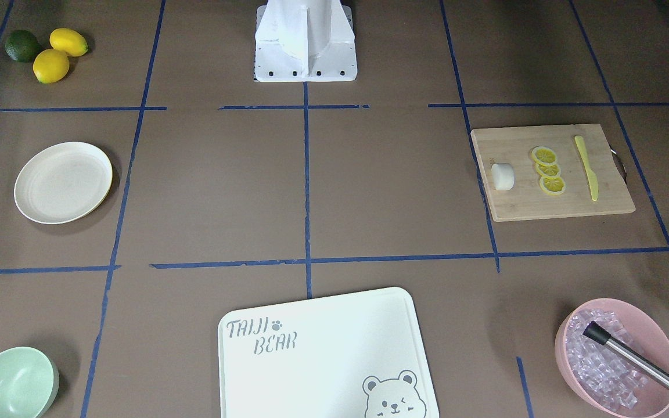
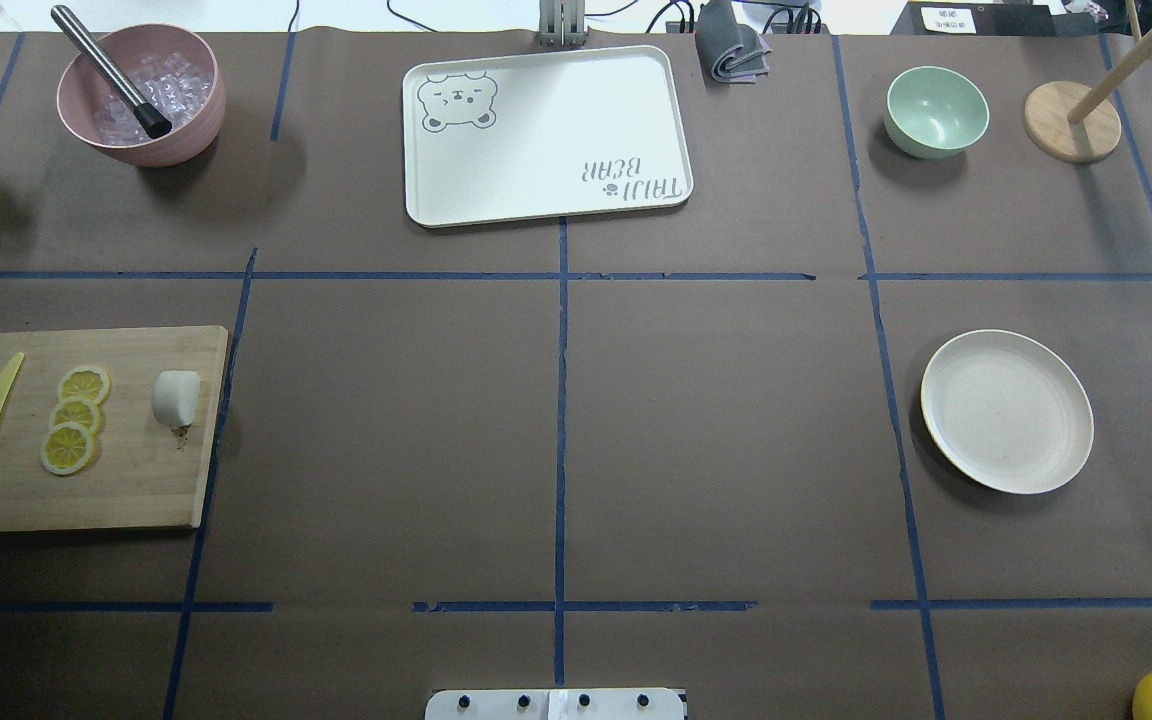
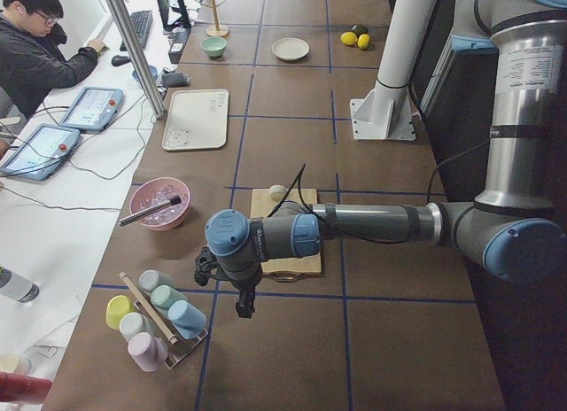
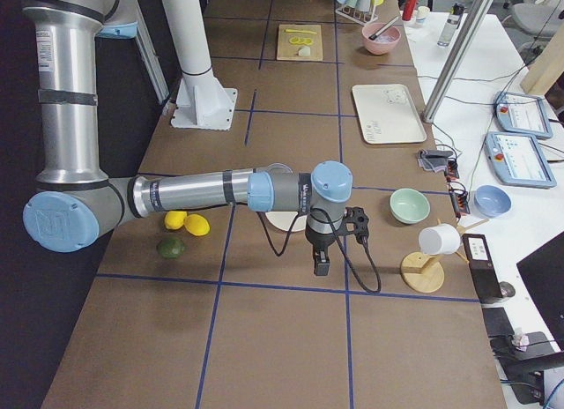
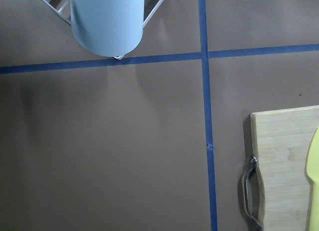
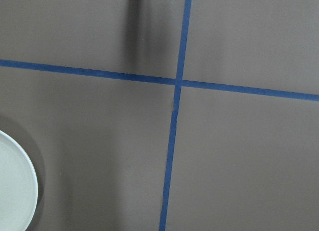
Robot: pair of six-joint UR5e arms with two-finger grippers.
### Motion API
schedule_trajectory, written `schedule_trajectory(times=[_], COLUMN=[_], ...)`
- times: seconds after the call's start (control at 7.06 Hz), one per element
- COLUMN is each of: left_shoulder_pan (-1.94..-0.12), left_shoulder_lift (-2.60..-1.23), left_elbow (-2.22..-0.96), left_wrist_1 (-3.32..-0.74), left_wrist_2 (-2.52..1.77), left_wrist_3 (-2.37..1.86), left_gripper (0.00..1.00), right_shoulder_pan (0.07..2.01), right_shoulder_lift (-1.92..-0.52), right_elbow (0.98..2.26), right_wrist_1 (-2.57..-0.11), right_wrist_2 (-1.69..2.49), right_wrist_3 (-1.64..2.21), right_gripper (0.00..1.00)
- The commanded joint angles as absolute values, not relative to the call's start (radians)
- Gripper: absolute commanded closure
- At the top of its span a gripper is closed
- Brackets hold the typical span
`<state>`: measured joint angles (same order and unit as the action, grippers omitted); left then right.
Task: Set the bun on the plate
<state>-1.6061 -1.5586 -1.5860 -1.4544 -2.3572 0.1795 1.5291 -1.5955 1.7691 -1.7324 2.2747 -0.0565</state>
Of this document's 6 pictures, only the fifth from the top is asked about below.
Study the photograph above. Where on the yellow plastic knife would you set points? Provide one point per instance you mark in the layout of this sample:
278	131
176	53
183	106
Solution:
312	170

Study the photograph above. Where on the light blue cup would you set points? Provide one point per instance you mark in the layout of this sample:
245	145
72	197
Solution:
107	27

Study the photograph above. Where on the white wire cup rack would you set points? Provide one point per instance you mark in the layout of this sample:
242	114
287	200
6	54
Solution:
63	9

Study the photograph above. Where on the metal cutting board handle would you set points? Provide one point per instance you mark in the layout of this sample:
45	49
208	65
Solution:
252	164

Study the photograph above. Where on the bamboo cutting board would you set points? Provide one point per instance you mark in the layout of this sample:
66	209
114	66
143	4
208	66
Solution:
281	141

